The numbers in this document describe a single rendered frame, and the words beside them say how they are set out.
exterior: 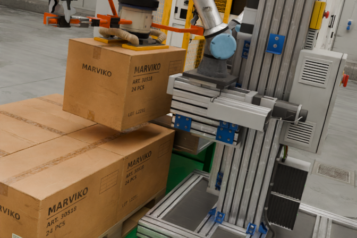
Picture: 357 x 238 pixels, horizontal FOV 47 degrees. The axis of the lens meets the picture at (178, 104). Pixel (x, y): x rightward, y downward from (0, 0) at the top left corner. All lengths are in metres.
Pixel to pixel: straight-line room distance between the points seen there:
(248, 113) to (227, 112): 0.10
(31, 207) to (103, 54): 0.82
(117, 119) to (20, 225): 0.68
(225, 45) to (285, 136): 0.57
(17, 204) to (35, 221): 0.10
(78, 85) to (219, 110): 0.80
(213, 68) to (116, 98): 0.52
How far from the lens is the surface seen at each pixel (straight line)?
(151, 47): 2.26
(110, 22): 2.10
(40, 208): 1.74
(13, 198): 1.83
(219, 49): 1.80
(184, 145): 2.71
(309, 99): 2.03
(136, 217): 2.65
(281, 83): 2.08
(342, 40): 11.23
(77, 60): 2.22
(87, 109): 2.22
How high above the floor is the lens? 1.40
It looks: 15 degrees down
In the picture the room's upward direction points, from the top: 9 degrees clockwise
